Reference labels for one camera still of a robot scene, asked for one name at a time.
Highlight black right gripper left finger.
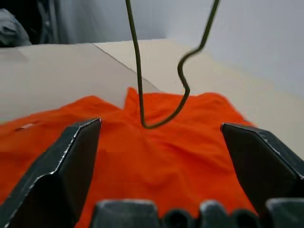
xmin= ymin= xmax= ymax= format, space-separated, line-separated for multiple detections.
xmin=0 ymin=117 xmax=102 ymax=228

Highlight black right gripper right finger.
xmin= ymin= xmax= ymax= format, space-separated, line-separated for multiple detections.
xmin=220 ymin=123 xmax=304 ymax=218

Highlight orange shorts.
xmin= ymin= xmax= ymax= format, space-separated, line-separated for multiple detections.
xmin=0 ymin=87 xmax=258 ymax=228

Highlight grey cloth bundle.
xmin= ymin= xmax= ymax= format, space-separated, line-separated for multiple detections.
xmin=0 ymin=8 xmax=33 ymax=48

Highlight dark hanging cable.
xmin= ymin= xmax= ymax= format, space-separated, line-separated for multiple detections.
xmin=125 ymin=0 xmax=221 ymax=130

